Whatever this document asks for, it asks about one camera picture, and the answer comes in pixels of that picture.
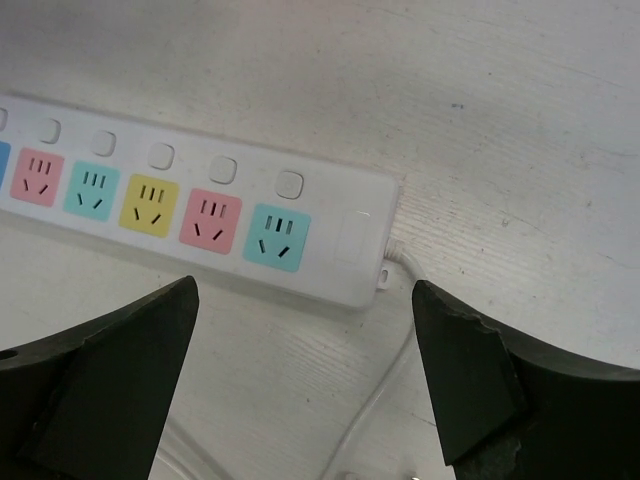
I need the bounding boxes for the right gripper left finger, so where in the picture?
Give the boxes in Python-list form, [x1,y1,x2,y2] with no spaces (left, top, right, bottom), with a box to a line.
[1,276,199,479]

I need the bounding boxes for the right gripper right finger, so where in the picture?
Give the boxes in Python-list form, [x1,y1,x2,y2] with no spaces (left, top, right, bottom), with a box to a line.
[412,280,639,479]

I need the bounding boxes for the white power strip cable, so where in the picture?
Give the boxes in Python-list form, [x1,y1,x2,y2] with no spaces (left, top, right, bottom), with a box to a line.
[154,238,426,480]

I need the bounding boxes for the white multicolour power strip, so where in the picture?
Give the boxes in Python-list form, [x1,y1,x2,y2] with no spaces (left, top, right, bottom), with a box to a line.
[1,95,399,309]

